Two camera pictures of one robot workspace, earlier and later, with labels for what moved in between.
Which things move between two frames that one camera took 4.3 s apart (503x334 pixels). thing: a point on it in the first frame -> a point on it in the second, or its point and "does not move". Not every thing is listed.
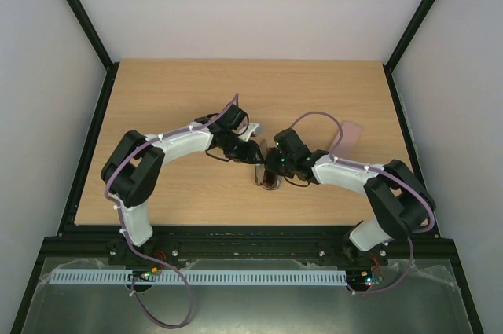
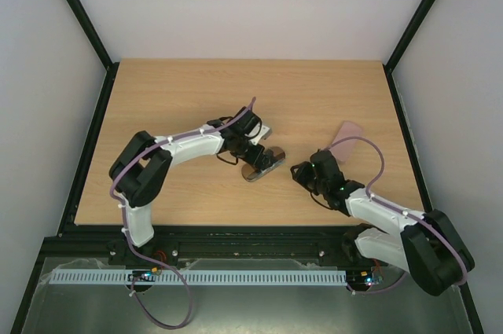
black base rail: x=416 y=247 does not move
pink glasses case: x=351 y=133 does not move
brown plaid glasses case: x=270 y=181 -> x=251 y=174
